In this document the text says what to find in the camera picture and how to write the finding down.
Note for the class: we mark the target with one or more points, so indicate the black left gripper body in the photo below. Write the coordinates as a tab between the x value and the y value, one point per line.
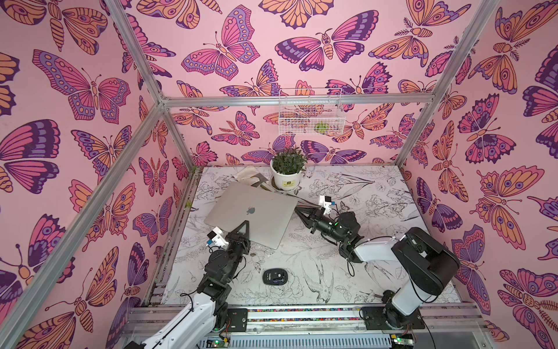
232	255

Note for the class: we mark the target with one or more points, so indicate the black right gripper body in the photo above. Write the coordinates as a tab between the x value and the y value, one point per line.
314	217

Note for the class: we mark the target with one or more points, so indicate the silver laptop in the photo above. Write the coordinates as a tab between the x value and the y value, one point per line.
268	213

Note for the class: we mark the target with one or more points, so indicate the black wireless mouse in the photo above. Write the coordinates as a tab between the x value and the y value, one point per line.
275	277

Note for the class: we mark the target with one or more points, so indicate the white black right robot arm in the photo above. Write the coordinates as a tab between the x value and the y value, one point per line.
429	265

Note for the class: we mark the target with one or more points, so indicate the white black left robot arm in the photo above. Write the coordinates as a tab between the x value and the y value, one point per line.
207	308

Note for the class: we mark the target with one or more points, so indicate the green plant in white pot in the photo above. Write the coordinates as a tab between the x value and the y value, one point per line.
288	167

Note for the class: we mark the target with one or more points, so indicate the white grey work glove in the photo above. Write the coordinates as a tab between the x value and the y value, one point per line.
251	176

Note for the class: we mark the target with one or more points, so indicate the green ball in basket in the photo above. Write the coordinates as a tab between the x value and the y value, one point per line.
322	128

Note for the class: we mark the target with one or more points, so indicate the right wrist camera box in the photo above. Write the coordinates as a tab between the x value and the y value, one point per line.
327	203

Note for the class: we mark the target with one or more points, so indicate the white wire wall basket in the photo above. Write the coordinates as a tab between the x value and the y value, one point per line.
299	114

